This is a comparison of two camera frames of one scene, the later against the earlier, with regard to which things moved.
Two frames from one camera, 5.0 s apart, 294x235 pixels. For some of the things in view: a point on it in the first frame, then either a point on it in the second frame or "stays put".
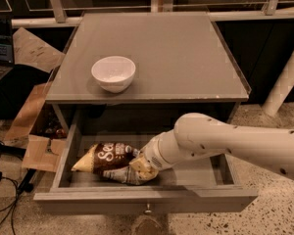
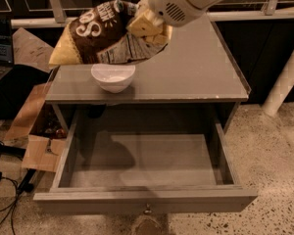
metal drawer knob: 148,211 stays put
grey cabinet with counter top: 183,66 stays put
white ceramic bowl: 114,73 stays put
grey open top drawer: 208,185 stays put
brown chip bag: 113,160 -> 100,34
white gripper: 151,156 -> 169,4
